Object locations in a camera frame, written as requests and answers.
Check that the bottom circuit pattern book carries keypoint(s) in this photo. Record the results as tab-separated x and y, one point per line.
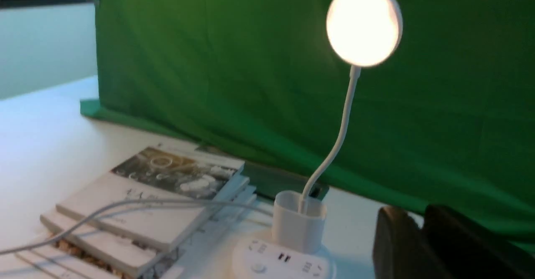
21	268

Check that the white desk lamp with base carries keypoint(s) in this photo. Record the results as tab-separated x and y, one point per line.
363	33

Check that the white book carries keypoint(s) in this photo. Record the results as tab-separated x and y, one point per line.
158	172
125	256

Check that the green backdrop cloth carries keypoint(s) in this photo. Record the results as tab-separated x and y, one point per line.
448	118

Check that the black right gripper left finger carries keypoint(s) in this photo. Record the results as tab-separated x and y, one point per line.
400	251

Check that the top white book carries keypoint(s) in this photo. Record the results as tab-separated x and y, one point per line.
158	172

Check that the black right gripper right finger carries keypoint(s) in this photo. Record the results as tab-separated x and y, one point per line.
471	251

